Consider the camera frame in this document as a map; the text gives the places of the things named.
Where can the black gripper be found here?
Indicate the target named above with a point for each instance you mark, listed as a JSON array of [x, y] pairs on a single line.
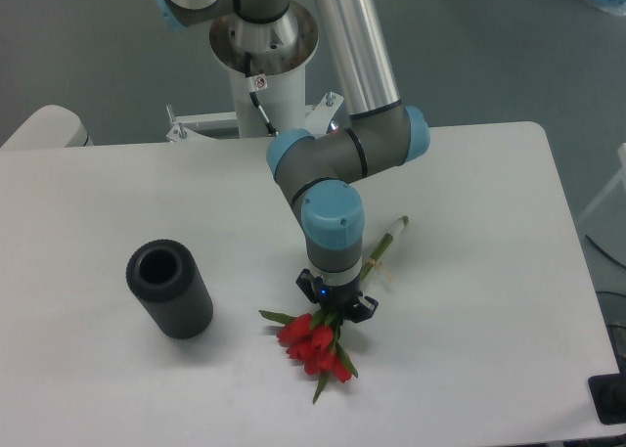
[[347, 298]]

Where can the red tulip bouquet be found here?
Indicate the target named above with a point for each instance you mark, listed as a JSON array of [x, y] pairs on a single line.
[[313, 339]]

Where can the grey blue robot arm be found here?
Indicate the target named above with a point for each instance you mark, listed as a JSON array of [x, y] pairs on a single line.
[[317, 174]]

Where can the black ribbed cylindrical vase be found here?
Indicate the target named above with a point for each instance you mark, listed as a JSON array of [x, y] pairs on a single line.
[[164, 277]]

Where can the black device at table edge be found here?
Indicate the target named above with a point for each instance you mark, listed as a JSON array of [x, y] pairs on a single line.
[[608, 393]]

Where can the white chair armrest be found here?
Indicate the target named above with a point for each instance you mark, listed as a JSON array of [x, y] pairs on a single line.
[[50, 127]]

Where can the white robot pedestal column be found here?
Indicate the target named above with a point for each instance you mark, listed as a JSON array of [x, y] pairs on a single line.
[[266, 66]]

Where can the white frame at right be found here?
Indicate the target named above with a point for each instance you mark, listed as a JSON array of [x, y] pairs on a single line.
[[607, 207]]

